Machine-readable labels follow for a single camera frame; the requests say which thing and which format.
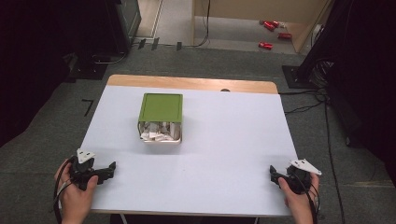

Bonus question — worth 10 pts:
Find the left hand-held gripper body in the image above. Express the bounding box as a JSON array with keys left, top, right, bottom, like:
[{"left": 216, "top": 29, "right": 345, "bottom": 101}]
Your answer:
[{"left": 68, "top": 148, "right": 96, "bottom": 191}]

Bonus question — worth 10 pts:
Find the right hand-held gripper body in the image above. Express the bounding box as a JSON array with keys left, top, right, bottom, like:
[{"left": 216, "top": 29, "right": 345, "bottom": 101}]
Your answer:
[{"left": 281, "top": 159, "right": 322, "bottom": 196}]

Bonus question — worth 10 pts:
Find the pile of white packets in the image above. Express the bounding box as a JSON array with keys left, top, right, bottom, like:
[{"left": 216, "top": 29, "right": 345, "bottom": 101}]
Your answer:
[{"left": 139, "top": 121, "right": 181, "bottom": 143}]

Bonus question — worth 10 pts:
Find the green storage box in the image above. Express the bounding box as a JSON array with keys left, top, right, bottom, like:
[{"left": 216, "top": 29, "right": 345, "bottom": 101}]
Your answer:
[{"left": 137, "top": 92, "right": 184, "bottom": 125}]

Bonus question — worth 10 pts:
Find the person's right hand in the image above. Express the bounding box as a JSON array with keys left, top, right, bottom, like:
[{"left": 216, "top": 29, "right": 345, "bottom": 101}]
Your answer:
[{"left": 277, "top": 173, "right": 320, "bottom": 217}]

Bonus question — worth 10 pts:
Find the person's left hand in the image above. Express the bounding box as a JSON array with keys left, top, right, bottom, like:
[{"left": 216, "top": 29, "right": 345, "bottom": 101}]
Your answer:
[{"left": 54, "top": 159, "right": 99, "bottom": 217}]

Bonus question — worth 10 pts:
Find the white table sheet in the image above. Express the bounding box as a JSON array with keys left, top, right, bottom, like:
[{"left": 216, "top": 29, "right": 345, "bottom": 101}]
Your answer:
[{"left": 79, "top": 85, "right": 300, "bottom": 217}]

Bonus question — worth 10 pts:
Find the black curtain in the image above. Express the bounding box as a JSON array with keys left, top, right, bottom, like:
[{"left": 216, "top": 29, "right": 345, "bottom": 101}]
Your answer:
[
  {"left": 297, "top": 0, "right": 396, "bottom": 188},
  {"left": 0, "top": 0, "right": 110, "bottom": 149}
]

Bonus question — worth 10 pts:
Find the dark cabinet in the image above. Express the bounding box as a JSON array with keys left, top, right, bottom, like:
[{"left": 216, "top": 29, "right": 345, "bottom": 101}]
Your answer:
[{"left": 104, "top": 0, "right": 142, "bottom": 54}]

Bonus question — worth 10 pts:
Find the beige wooden partition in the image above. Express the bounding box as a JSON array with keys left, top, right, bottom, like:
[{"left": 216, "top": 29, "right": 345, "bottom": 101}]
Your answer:
[{"left": 191, "top": 0, "right": 332, "bottom": 54}]

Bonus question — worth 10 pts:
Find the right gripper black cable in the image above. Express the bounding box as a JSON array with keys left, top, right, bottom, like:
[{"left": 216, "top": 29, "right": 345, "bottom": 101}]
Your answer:
[{"left": 294, "top": 174, "right": 321, "bottom": 224}]

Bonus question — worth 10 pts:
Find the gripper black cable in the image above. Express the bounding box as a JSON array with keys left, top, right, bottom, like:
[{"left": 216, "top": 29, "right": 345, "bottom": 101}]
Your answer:
[
  {"left": 51, "top": 158, "right": 76, "bottom": 224},
  {"left": 294, "top": 174, "right": 321, "bottom": 224}
]

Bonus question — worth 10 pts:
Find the long black floor cable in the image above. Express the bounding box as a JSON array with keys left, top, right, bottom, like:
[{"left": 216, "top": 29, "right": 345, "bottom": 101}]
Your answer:
[{"left": 323, "top": 101, "right": 347, "bottom": 224}]

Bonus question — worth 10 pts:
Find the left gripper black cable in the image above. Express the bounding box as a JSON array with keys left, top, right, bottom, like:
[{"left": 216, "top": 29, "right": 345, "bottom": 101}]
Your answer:
[{"left": 51, "top": 158, "right": 76, "bottom": 224}]

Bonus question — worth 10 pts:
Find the black stand base plate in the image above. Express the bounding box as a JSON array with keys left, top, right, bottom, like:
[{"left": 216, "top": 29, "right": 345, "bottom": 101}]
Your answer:
[{"left": 281, "top": 64, "right": 316, "bottom": 90}]

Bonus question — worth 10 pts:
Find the coiled cable bundle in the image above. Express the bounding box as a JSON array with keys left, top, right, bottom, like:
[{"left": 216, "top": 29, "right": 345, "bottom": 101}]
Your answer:
[{"left": 309, "top": 59, "right": 335, "bottom": 90}]

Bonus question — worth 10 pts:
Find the looped black cable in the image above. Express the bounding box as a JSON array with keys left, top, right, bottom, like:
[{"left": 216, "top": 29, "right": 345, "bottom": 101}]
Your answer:
[{"left": 91, "top": 49, "right": 128, "bottom": 65}]

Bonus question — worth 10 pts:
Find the hanging black cable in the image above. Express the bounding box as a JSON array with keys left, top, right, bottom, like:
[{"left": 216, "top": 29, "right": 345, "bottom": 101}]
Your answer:
[{"left": 183, "top": 0, "right": 211, "bottom": 49}]

